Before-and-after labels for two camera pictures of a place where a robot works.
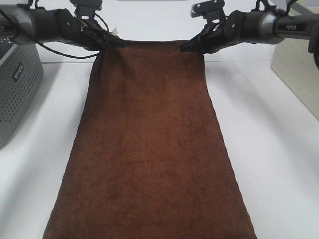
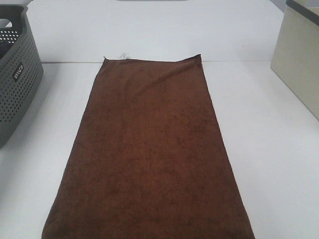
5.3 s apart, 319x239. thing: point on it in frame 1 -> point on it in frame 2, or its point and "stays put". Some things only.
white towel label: (115, 32) -> (123, 55)
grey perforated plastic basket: (21, 76) stays put
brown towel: (148, 161) stays put
